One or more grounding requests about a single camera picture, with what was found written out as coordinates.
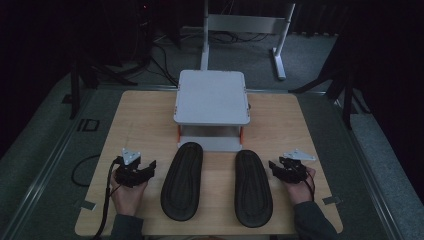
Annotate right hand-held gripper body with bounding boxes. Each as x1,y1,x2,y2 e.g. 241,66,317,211
278,148,317,185

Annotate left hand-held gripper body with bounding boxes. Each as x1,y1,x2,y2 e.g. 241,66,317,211
114,147,148,188

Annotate black slipper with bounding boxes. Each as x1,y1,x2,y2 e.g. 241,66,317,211
160,141,204,222
233,149,274,229

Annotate person's right hand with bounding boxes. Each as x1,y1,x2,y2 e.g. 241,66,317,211
283,165,317,206

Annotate person's left hand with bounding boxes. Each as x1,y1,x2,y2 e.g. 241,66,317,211
109,169,150,218

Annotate grey tape piece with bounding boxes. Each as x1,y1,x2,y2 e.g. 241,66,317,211
79,199,98,212
321,195,343,206

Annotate black tripod stand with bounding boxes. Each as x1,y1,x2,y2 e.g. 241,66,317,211
67,58,138,120
288,63,372,131

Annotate white two-tier shoe rack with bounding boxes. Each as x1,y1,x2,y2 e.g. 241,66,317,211
172,69,252,153

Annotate grey metal stand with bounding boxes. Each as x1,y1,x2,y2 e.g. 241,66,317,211
199,0,297,82

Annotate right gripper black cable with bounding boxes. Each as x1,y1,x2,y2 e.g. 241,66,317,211
303,172,316,202

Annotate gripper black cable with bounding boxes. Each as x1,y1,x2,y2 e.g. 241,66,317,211
92,156,122,240
303,172,316,202

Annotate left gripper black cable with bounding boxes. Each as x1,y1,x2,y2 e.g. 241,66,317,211
92,156,122,240

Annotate black cable loop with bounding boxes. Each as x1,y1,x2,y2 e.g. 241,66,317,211
70,153,102,188

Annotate black floor cables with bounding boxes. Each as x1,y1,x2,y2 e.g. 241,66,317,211
145,42,180,88

